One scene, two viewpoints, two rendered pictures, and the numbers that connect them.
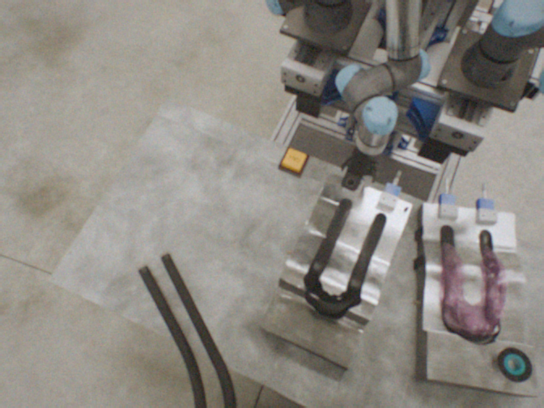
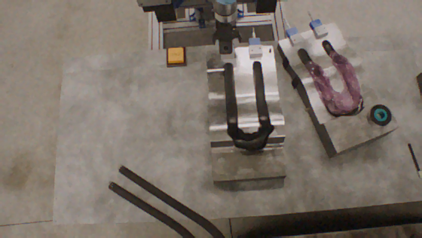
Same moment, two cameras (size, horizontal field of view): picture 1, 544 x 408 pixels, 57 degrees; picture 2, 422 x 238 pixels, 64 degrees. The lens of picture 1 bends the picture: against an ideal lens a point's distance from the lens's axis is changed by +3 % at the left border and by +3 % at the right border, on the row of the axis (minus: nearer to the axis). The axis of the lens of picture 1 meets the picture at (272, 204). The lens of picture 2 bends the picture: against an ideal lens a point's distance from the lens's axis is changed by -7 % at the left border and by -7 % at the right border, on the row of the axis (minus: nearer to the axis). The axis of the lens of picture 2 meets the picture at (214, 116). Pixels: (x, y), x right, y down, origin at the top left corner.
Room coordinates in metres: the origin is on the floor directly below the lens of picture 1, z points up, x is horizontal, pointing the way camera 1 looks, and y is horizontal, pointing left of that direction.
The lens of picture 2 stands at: (0.01, 0.06, 2.14)
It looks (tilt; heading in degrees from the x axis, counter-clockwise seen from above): 72 degrees down; 340
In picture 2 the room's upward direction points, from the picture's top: 10 degrees counter-clockwise
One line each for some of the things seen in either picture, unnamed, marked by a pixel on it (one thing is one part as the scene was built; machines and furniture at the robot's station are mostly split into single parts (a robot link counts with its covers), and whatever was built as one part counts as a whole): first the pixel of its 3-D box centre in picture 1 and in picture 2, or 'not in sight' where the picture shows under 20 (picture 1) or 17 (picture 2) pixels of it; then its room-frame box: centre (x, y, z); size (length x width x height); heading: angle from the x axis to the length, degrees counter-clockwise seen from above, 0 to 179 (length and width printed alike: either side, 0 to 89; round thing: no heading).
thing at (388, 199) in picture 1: (392, 189); (254, 41); (0.58, -0.36, 0.89); 0.13 x 0.05 x 0.05; 154
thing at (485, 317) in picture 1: (473, 286); (335, 80); (0.29, -0.54, 0.90); 0.26 x 0.18 x 0.08; 172
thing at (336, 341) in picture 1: (337, 263); (244, 111); (0.36, -0.19, 0.87); 0.50 x 0.26 x 0.14; 154
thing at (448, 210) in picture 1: (447, 198); (291, 32); (0.56, -0.53, 0.86); 0.13 x 0.05 x 0.05; 172
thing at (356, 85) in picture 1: (363, 87); not in sight; (0.71, -0.23, 1.22); 0.11 x 0.11 x 0.08; 24
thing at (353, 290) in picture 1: (346, 255); (247, 102); (0.37, -0.20, 0.92); 0.35 x 0.16 x 0.09; 154
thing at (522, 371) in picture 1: (511, 364); (379, 116); (0.09, -0.58, 0.93); 0.08 x 0.08 x 0.04
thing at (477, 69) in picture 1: (495, 55); not in sight; (0.89, -0.63, 1.09); 0.15 x 0.15 x 0.10
